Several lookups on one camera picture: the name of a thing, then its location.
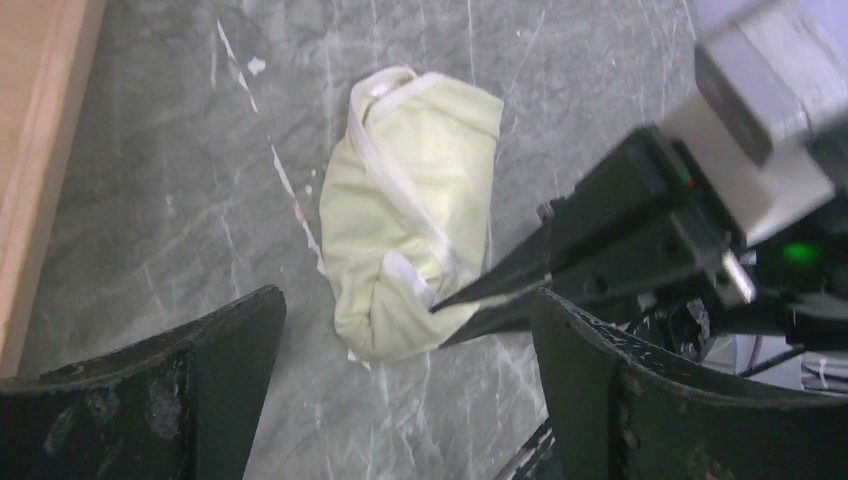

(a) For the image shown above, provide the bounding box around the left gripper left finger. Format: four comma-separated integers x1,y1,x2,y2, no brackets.
1,285,287,479

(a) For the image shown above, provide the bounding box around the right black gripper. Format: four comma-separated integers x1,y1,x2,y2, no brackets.
430,125,756,349

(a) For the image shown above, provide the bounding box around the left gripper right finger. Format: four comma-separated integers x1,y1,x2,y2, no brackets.
530,290,847,479

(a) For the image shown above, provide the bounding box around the cream cloth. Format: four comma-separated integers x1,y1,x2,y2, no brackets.
319,66,504,363

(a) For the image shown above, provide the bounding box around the wooden compartment tray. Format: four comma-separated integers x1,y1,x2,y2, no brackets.
1,1,106,377

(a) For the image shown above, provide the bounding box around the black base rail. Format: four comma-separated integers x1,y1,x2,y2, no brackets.
494,418,564,480

